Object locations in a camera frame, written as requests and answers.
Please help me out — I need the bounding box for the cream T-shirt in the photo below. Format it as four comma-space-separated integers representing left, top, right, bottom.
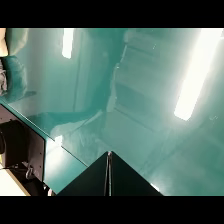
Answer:
0, 28, 8, 57

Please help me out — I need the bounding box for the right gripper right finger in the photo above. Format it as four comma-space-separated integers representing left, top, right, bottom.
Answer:
108, 150, 164, 197

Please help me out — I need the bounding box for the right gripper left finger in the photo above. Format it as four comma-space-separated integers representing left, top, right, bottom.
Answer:
57, 150, 110, 197

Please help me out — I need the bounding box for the pale grey garment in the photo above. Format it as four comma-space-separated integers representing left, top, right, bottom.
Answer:
0, 59, 8, 97

